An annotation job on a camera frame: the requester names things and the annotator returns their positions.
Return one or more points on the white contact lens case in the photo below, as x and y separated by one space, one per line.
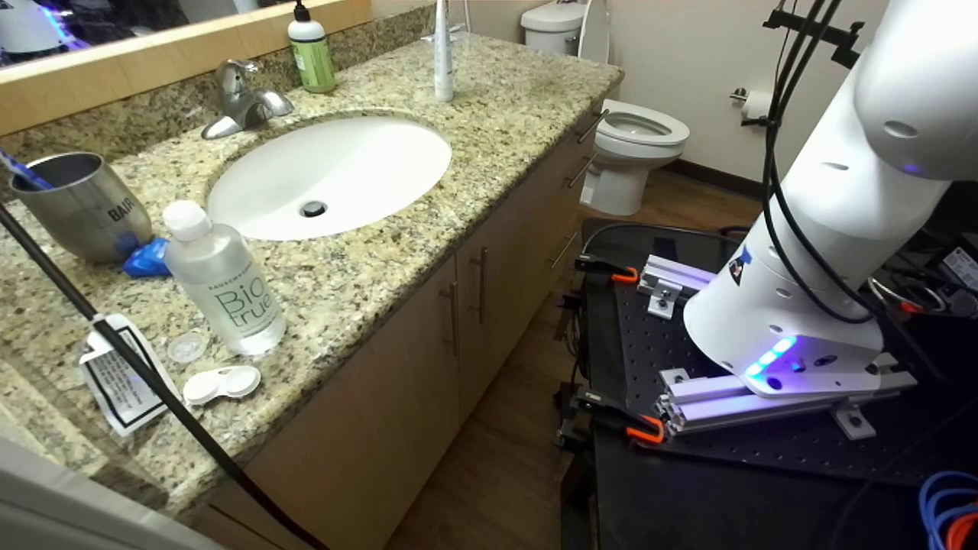
220 385

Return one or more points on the clear contact solution bottle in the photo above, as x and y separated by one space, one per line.
230 284

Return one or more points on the blue toothbrush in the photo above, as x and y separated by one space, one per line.
22 173

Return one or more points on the white oval sink basin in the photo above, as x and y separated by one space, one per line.
356 170

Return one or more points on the small blue plastic object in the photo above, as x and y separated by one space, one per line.
147 262

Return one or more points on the green soap pump bottle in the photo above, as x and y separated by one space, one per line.
313 55

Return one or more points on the white toilet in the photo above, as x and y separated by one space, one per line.
626 155

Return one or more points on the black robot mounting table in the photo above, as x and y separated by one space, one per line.
631 489

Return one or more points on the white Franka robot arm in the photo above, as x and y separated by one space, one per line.
813 223

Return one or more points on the stainless steel cup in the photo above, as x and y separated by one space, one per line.
92 219

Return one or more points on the toilet paper roll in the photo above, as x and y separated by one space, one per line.
754 106

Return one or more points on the white blurry foreground surface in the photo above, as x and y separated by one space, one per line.
61 509

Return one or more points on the black electronics box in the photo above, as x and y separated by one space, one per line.
958 271

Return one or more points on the clear round cap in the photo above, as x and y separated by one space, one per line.
188 350

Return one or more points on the long aluminium rail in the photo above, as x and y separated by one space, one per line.
735 397

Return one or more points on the chrome faucet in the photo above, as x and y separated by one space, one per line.
245 103

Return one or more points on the orange black clamp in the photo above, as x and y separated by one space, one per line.
637 430
615 273

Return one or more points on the wooden vanity cabinet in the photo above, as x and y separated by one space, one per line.
399 418

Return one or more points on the short aluminium rail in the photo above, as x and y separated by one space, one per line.
676 277

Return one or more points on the wood framed mirror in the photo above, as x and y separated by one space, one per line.
122 55

